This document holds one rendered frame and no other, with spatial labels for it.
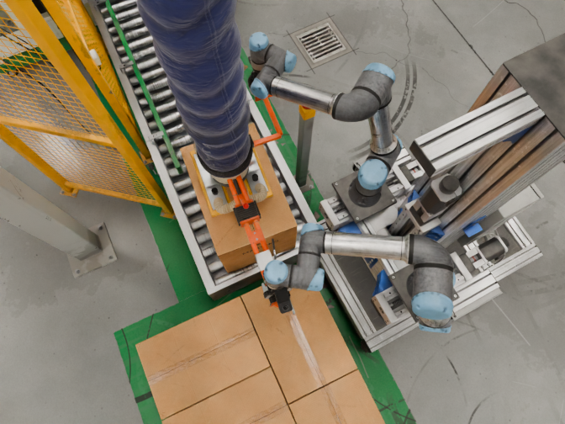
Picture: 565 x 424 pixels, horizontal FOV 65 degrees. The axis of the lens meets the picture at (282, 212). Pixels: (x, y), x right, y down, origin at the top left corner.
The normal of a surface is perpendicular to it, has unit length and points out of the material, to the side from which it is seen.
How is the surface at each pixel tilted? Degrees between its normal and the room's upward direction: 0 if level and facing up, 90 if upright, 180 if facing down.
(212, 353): 0
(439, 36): 0
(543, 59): 0
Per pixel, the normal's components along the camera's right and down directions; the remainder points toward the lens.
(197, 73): -0.03, 0.87
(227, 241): 0.00, -0.33
